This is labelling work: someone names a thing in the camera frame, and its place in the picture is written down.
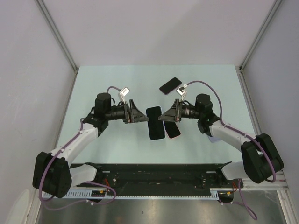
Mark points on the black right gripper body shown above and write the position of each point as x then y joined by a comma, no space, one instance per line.
188,112

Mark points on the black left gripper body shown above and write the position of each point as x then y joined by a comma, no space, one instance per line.
118,113

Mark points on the pink silicone phone case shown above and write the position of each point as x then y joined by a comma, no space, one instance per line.
172,131

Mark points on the black smartphone pink edge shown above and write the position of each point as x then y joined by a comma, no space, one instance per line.
170,86

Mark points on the lilac phone case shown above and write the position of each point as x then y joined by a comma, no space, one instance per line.
213,139

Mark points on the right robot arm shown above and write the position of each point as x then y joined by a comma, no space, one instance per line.
260,158

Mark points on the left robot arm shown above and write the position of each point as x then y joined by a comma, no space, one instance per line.
53,173

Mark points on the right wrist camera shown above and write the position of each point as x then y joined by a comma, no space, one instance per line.
182,92

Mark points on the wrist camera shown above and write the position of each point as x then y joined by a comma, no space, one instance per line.
182,92
122,93

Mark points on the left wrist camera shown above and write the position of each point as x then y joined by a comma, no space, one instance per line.
122,93

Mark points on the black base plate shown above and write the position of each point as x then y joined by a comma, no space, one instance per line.
199,175

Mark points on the white slotted cable duct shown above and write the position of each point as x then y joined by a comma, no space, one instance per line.
202,194

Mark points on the left aluminium frame post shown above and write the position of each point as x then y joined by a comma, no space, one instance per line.
56,33

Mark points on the aluminium frame post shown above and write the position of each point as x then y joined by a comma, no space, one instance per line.
261,32
56,33

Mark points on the aluminium front rail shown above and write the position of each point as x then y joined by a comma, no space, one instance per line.
279,184

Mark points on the right aluminium frame post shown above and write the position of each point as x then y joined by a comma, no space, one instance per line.
261,32

